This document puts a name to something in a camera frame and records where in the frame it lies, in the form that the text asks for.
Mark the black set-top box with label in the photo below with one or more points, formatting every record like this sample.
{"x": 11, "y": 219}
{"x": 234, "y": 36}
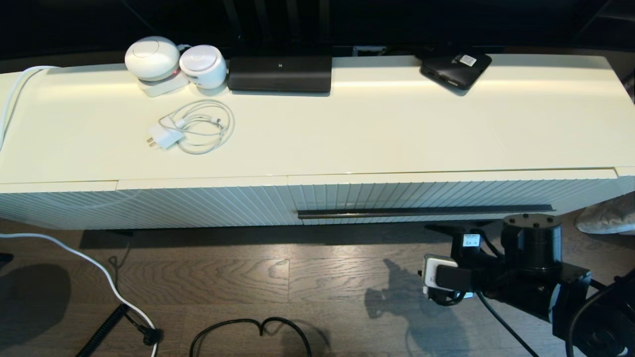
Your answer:
{"x": 454, "y": 72}

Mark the small white round speaker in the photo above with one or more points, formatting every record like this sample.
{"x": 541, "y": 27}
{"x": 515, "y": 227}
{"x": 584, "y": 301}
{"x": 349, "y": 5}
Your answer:
{"x": 203, "y": 66}

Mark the black angled power plug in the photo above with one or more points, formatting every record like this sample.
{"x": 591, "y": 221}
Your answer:
{"x": 151, "y": 337}

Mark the pale grey cushion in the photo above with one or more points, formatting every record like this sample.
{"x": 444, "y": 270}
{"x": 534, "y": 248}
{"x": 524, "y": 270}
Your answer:
{"x": 607, "y": 218}

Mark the large white round speaker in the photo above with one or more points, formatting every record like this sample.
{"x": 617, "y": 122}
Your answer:
{"x": 150, "y": 58}

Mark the white plug charger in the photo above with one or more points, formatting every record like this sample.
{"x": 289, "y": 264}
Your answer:
{"x": 165, "y": 137}

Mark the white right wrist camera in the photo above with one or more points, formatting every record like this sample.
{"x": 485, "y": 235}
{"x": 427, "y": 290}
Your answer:
{"x": 430, "y": 275}

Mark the black rectangular router box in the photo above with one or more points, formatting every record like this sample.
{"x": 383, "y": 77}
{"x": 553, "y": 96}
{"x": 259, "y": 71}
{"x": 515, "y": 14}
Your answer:
{"x": 280, "y": 75}

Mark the white fluted drawer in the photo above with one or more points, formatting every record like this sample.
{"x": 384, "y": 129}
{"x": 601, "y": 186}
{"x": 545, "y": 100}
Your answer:
{"x": 397, "y": 194}

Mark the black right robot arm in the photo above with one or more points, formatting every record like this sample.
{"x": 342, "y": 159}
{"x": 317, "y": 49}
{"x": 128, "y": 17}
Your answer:
{"x": 536, "y": 263}

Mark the flat white base box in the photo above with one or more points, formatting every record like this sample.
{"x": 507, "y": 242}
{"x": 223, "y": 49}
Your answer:
{"x": 161, "y": 89}

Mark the white VLA label tag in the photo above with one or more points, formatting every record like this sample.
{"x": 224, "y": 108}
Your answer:
{"x": 471, "y": 240}

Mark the white ribbed tv cabinet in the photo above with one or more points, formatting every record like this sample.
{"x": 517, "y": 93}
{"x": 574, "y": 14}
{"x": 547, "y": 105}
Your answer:
{"x": 297, "y": 144}

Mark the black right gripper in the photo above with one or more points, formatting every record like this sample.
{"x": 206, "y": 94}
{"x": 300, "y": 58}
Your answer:
{"x": 483, "y": 270}

